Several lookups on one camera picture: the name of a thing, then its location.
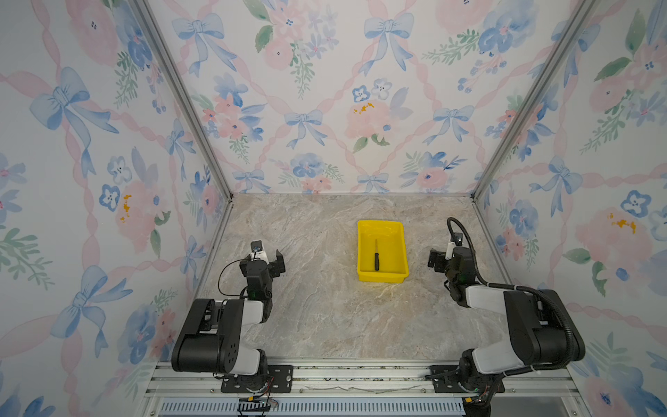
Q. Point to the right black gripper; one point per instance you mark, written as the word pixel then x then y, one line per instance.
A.
pixel 439 256

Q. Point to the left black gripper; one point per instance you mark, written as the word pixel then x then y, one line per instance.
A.
pixel 276 266

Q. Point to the black screwdriver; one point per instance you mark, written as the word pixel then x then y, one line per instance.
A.
pixel 376 256

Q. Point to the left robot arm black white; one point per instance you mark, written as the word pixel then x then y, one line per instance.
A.
pixel 210 339

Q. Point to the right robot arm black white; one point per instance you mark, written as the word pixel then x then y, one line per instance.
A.
pixel 540 332

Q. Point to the yellow plastic bin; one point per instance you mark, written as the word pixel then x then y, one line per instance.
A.
pixel 393 255

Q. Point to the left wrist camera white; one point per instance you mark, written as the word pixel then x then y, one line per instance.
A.
pixel 262 255

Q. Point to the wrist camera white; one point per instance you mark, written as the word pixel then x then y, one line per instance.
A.
pixel 262 255
pixel 449 250

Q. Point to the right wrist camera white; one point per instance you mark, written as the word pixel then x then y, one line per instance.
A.
pixel 449 250

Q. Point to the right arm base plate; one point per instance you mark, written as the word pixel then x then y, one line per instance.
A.
pixel 448 379

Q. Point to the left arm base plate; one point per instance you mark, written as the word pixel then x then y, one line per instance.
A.
pixel 275 379

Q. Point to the aluminium mounting rail frame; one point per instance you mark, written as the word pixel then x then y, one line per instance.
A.
pixel 313 387

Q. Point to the left aluminium corner post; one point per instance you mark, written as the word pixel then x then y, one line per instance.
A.
pixel 147 22

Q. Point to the aluminium corner post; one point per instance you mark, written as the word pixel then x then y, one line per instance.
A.
pixel 582 13
pixel 147 22

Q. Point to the right aluminium corner post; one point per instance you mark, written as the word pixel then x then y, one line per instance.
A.
pixel 582 13

